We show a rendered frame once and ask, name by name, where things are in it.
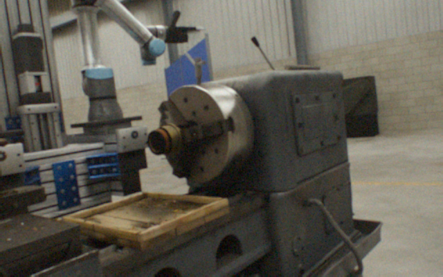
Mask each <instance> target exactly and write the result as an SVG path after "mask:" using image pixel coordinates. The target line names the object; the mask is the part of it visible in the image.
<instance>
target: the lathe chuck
mask: <svg viewBox="0 0 443 277"><path fill-rule="evenodd" d="M170 97H171V99H172V101H173V102H174V103H175V105H176V106H177V107H178V110H179V111H180V112H181V114H182V115H183V117H184V118H185V119H186V120H187V121H191V120H192V121H194V123H193V125H192V127H195V125H202V124H204V123H209V122H213V121H218V120H224V119H227V118H228V117H229V116H230V118H231V120H232V124H233V130H234V131H233V133H232V132H227V133H223V134H218V135H215V136H210V137H207V138H201V139H197V140H193V141H190V142H193V143H196V145H198V146H199V147H198V148H197V149H194V150H193V155H192V163H191V169H190V176H189V182H190V183H193V184H206V183H208V182H211V181H213V180H215V179H218V178H221V177H225V176H228V175H229V174H231V173H232V172H234V171H235V170H236V169H237V168H238V166H239V165H240V163H241V161H242V159H243V158H244V156H245V154H246V149H247V143H248V130H247V124H246V119H245V116H244V112H242V110H241V107H240V105H239V104H238V102H237V101H236V99H235V98H234V97H233V96H232V95H231V94H230V93H229V92H228V91H227V90H226V89H224V88H222V87H220V86H217V85H215V84H192V85H184V86H182V87H179V88H177V89H175V91H174V92H173V93H172V94H171V95H170ZM235 157H237V161H236V163H235V165H233V166H230V164H231V161H232V160H233V159H234V158H235Z"/></svg>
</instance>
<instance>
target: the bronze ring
mask: <svg viewBox="0 0 443 277"><path fill-rule="evenodd" d="M179 130H181V129H179V128H178V127H176V125H174V124H172V123H168V124H165V125H164V126H163V127H160V128H158V129H156V130H154V131H151V132H150V133H149V134H148V136H147V146H148V148H149V150H151V152H152V153H153V154H155V155H157V156H158V155H167V154H177V153H179V152H180V150H181V148H182V147H183V145H184V143H185V142H182V136H181V133H180V131H179Z"/></svg>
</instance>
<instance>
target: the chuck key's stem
mask: <svg viewBox="0 0 443 277"><path fill-rule="evenodd" d="M198 62H201V58H200V57H196V58H195V77H196V79H197V84H201V78H202V70H201V66H197V63H198Z"/></svg>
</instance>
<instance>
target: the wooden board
mask: <svg viewBox="0 0 443 277"><path fill-rule="evenodd" d="M145 198H146V199H147V198H148V199H147V201H146V202H143V199H145ZM152 199H153V200H152ZM154 199H155V200H158V201H159V200H160V199H161V200H162V202H160V203H159V202H155V203H156V204H157V205H156V204H155V205H156V206H159V205H160V206H159V207H157V208H155V205H153V206H147V207H148V208H143V207H141V205H143V206H144V207H146V205H147V204H148V205H150V204H151V203H152V204H154V203H153V201H154ZM150 200H151V201H152V202H151V201H150ZM166 200H168V201H170V202H171V203H170V202H166ZM140 201H142V202H143V203H142V204H141V205H139V204H138V203H137V204H136V205H135V204H133V203H134V202H135V203H136V202H140ZM148 201H150V203H148ZM172 201H174V202H172ZM176 201H177V202H176ZM163 202H165V203H163ZM178 202H181V203H182V204H180V205H181V206H178V205H177V204H178ZM186 202H187V203H186ZM140 203H141V202H140ZM144 203H146V204H145V205H144ZM174 203H176V204H174ZM191 203H194V204H195V206H196V205H199V206H200V208H199V207H198V206H196V207H194V205H192V204H191ZM161 204H162V205H161ZM169 204H170V205H169ZM189 204H190V205H192V206H190V205H189ZM200 204H201V205H202V204H203V205H204V207H202V206H201V205H200ZM125 205H127V206H125ZM164 205H166V206H165V207H164V208H163V207H162V206H164ZM172 205H174V206H173V209H172V208H171V209H170V208H169V207H172ZM175 205H176V206H177V208H175ZM184 205H185V206H184ZM121 206H122V207H121ZM129 206H130V207H129ZM137 206H139V207H137ZM167 206H168V207H167ZM186 206H187V207H188V208H186ZM189 206H190V207H191V209H190V208H189ZM136 207H137V208H136ZM180 207H181V208H184V210H182V209H180ZM115 208H117V209H116V210H115ZM167 208H169V209H167ZM185 208H186V209H185ZM195 208H196V209H195ZM119 209H120V210H119ZM121 209H123V210H121ZM176 209H179V210H178V212H177V211H175V210H176ZM110 211H112V212H110ZM182 211H184V213H182ZM103 212H104V214H101V213H103ZM227 213H229V208H228V200H227V198H221V197H207V196H197V195H178V194H174V193H166V194H165V193H153V192H150V191H147V192H144V193H141V194H138V195H133V196H131V197H126V198H123V199H119V200H116V202H113V203H108V204H104V205H102V206H98V207H95V208H91V209H88V210H85V211H81V212H78V213H76V214H72V215H67V216H64V217H63V218H62V219H63V221H66V222H70V223H73V224H79V225H80V227H81V232H82V234H80V235H83V236H86V237H88V238H94V239H97V240H99V241H103V242H107V243H111V244H116V245H119V246H122V247H129V248H131V249H133V248H134V249H135V250H139V251H144V250H146V249H149V248H152V247H154V246H156V245H158V244H160V243H162V242H165V241H168V240H170V239H172V238H174V237H175V236H176V235H180V234H182V233H184V232H187V231H189V230H191V229H194V228H196V227H198V226H201V225H202V224H204V223H207V222H209V221H211V220H214V219H216V218H217V217H219V216H221V215H223V214H227ZM138 215H139V216H138ZM175 215H177V216H176V217H175ZM114 217H116V218H114ZM83 218H84V220H86V219H87V221H86V222H83ZM85 218H86V219H85ZM91 218H92V219H91ZM174 218H176V219H174ZM77 219H78V220H77ZM159 219H160V220H159ZM99 220H100V221H99ZM165 220H167V221H166V222H165ZM147 221H148V222H147ZM150 221H151V222H150ZM157 221H158V222H157ZM161 221H162V222H161ZM152 222H153V223H156V226H154V225H155V224H153V223H152ZM159 222H161V223H160V224H161V225H158V223H159ZM149 223H150V224H149ZM144 224H149V225H147V226H150V225H151V227H147V226H146V225H144ZM115 226H117V227H116V228H115ZM141 226H142V227H141ZM145 226H146V227H145ZM132 227H135V228H134V229H133V230H132ZM143 227H145V228H143ZM117 228H118V229H117ZM139 232H141V233H139Z"/></svg>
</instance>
